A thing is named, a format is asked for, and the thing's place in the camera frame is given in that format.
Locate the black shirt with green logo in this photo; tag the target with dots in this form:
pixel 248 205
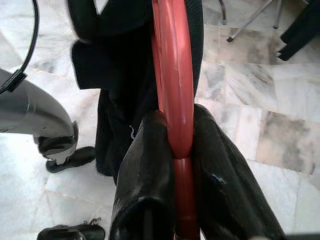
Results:
pixel 112 87

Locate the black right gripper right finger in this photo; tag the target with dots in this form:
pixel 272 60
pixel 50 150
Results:
pixel 225 200

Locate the silver left robot leg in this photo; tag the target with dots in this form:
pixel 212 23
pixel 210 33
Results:
pixel 37 112

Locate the silver metal clothes rack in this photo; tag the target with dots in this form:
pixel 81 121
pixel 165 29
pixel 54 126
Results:
pixel 247 21

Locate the plain black shirt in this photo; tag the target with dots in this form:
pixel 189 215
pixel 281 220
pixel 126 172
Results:
pixel 305 30

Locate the red plastic hanger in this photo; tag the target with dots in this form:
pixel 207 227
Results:
pixel 175 75

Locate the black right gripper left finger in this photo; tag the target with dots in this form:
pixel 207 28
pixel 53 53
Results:
pixel 145 180

